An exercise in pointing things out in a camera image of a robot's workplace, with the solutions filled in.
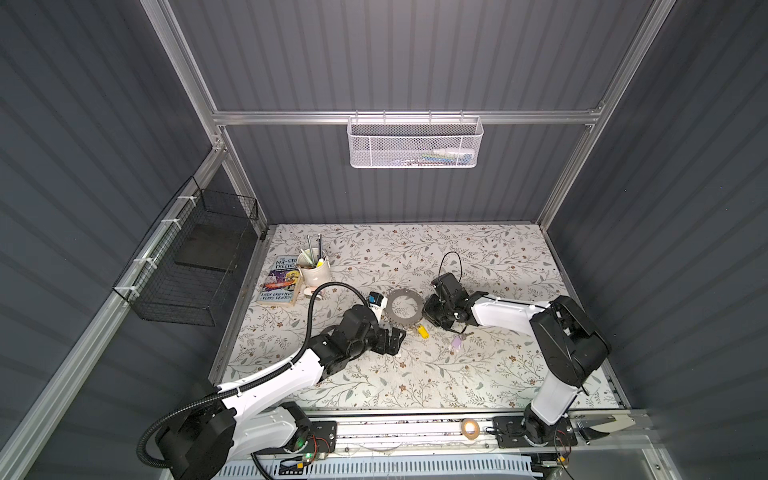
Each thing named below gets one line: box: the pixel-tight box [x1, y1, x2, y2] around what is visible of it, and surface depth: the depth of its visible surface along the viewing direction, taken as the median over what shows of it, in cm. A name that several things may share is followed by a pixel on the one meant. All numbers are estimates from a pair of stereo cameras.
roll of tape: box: [461, 418, 480, 440], surface depth 77 cm
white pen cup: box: [296, 248, 331, 288], surface depth 101 cm
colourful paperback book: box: [258, 255, 304, 306], surface depth 102 cm
